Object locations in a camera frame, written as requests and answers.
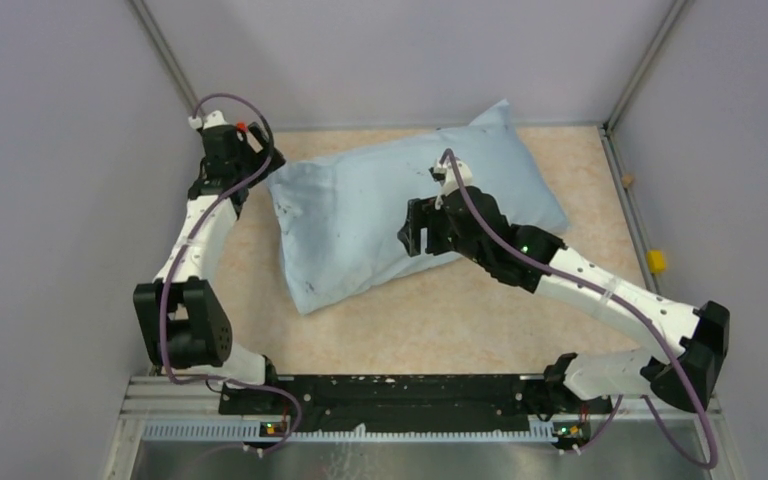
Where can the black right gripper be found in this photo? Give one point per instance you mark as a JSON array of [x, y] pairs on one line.
[[423, 213]]

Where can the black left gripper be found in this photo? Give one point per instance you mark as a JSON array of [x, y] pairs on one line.
[[262, 157]]

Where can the light blue pillowcase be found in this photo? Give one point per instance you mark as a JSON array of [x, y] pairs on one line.
[[339, 215]]

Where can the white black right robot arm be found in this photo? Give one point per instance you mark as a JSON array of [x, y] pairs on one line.
[[682, 347]]

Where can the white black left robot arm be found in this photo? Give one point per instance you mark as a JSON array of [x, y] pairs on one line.
[[183, 324]]

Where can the yellow toy block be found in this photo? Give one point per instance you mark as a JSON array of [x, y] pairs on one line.
[[656, 261]]

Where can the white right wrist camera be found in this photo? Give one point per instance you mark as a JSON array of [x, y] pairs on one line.
[[451, 175]]

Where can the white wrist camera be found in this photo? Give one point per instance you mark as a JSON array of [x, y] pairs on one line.
[[213, 119], [451, 175]]

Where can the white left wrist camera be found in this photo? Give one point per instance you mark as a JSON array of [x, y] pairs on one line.
[[213, 119]]

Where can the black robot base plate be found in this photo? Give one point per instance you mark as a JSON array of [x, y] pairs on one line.
[[420, 404]]

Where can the aluminium front frame rail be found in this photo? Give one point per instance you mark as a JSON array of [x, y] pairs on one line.
[[168, 431]]

